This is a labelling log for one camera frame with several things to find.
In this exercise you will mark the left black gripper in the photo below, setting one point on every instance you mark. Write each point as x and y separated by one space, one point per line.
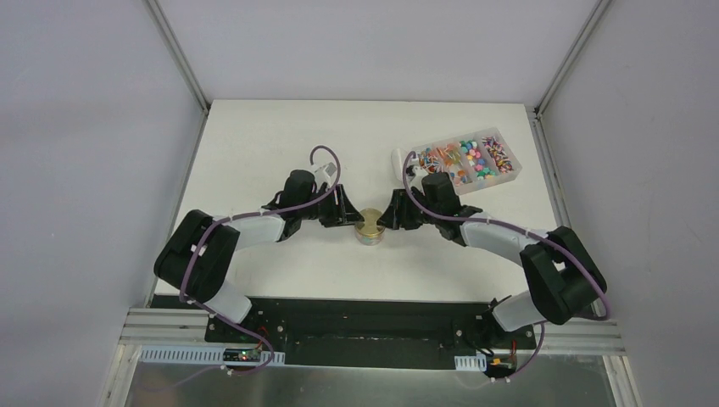
331 204

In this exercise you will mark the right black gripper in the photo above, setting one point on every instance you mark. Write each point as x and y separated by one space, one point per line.
397 214

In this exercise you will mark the clear plastic jar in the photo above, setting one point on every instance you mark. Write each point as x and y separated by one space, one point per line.
369 238

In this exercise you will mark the clear plastic scoop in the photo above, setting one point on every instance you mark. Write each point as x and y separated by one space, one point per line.
402 170

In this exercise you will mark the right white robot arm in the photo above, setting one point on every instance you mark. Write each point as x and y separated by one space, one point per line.
562 278

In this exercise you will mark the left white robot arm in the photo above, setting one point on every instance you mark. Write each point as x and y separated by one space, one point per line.
199 266

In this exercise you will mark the clear compartment candy box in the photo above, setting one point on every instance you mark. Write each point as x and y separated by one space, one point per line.
473 161

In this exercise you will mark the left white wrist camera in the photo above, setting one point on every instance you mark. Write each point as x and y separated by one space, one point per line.
324 174

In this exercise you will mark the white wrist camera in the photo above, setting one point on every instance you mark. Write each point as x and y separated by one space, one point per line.
416 171
324 174

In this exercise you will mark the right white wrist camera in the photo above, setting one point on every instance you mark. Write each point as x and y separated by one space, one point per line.
416 171

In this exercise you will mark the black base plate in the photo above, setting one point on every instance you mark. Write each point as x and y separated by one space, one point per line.
378 334

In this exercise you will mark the right white cable duct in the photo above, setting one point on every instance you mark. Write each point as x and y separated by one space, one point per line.
476 362

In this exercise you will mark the white cable duct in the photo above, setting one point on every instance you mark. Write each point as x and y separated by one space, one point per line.
191 355
476 362

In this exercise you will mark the left white cable duct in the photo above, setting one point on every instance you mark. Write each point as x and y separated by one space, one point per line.
191 355

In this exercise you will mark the left aluminium frame post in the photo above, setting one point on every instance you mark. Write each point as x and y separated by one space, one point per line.
172 44

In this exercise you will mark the aluminium frame post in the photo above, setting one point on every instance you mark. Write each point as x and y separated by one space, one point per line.
589 26
172 44

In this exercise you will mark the right aluminium frame post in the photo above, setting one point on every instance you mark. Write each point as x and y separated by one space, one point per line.
589 26

